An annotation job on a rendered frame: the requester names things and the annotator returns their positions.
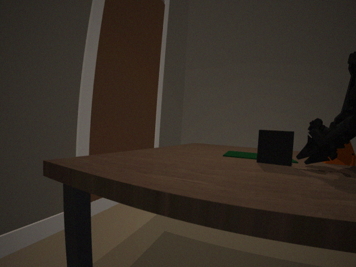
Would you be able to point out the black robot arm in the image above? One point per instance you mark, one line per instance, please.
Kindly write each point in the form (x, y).
(347, 117)

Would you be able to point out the black square panel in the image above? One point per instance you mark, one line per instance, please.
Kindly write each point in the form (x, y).
(275, 147)

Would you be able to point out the green circuit board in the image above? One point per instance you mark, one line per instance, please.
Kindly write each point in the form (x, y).
(245, 155)

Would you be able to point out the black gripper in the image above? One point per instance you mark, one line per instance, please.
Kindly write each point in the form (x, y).
(320, 147)

